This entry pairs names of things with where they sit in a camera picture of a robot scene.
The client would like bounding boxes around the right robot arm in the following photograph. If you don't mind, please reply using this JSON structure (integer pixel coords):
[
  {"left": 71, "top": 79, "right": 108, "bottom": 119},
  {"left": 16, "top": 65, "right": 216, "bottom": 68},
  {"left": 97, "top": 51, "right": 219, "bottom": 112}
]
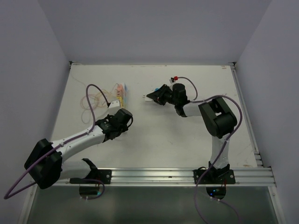
[{"left": 146, "top": 84, "right": 241, "bottom": 183}]

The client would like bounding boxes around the white plug adapter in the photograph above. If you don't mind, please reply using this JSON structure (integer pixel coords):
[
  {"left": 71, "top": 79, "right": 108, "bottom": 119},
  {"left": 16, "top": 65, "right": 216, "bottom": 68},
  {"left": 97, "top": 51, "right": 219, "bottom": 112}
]
[{"left": 143, "top": 95, "right": 153, "bottom": 102}]

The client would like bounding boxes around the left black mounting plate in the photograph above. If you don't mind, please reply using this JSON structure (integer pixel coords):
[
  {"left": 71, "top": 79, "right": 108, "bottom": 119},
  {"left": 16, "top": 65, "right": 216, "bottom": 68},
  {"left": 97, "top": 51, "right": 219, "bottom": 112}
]
[{"left": 70, "top": 169, "right": 112, "bottom": 184}]

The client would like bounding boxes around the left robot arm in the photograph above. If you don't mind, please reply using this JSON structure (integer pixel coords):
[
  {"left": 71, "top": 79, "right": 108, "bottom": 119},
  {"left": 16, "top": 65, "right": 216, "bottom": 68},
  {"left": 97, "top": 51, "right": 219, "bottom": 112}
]
[{"left": 24, "top": 109, "right": 133, "bottom": 189}]

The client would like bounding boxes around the salmon pink USB charger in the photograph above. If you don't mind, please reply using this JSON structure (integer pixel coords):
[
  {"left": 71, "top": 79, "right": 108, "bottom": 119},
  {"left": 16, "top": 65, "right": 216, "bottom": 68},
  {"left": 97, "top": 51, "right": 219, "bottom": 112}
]
[{"left": 117, "top": 84, "right": 124, "bottom": 91}]

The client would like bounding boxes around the black mounting plate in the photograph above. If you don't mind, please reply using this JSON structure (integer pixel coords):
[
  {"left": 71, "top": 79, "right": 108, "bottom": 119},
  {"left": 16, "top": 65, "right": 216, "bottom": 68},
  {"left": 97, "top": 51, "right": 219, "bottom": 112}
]
[
  {"left": 193, "top": 165, "right": 236, "bottom": 185},
  {"left": 70, "top": 169, "right": 112, "bottom": 184}
]

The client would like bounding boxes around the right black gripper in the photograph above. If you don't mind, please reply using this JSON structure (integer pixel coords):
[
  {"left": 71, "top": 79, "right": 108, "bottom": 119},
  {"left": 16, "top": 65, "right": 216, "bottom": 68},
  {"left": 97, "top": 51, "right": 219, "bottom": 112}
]
[{"left": 147, "top": 84, "right": 178, "bottom": 106}]

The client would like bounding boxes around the pink charging cable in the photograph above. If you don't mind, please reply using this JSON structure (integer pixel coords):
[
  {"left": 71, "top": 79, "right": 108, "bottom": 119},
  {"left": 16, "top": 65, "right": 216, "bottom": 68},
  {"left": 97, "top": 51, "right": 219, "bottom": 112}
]
[{"left": 80, "top": 90, "right": 113, "bottom": 123}]

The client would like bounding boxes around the right side aluminium rail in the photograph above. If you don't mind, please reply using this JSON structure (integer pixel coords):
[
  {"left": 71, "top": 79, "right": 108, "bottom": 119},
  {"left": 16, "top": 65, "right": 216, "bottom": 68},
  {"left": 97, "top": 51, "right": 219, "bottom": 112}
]
[{"left": 229, "top": 62, "right": 264, "bottom": 168}]

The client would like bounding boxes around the beige brown USB charger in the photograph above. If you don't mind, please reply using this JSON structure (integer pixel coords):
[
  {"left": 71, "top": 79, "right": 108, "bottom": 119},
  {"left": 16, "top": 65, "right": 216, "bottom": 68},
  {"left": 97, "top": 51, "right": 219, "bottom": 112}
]
[{"left": 117, "top": 91, "right": 123, "bottom": 97}]

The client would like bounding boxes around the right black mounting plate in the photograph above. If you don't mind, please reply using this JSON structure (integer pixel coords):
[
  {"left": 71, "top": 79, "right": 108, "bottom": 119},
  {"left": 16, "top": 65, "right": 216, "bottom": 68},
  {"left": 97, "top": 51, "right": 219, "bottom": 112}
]
[{"left": 193, "top": 165, "right": 236, "bottom": 185}]

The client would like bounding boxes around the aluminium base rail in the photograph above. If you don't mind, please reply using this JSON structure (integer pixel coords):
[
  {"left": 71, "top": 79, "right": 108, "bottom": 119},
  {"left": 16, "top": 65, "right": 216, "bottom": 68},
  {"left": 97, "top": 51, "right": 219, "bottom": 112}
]
[{"left": 57, "top": 167, "right": 276, "bottom": 187}]

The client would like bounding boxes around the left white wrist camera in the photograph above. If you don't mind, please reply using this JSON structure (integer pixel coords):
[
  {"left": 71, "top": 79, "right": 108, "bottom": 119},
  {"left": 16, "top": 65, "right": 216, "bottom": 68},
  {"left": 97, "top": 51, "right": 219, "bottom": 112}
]
[{"left": 108, "top": 100, "right": 121, "bottom": 110}]

